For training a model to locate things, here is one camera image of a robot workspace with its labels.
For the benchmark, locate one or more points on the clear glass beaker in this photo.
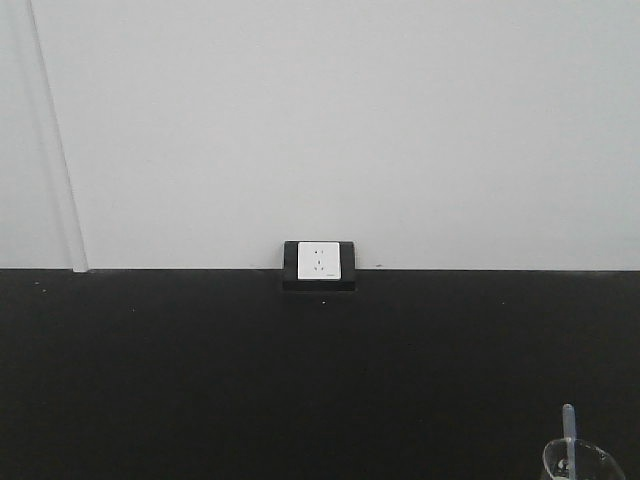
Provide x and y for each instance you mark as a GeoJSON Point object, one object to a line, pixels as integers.
{"type": "Point", "coordinates": [589, 462]}

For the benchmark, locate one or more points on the black socket housing box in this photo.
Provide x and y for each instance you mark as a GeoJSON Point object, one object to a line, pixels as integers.
{"type": "Point", "coordinates": [346, 283]}

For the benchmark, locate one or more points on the white wall power socket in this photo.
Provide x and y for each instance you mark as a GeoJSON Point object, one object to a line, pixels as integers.
{"type": "Point", "coordinates": [318, 261]}

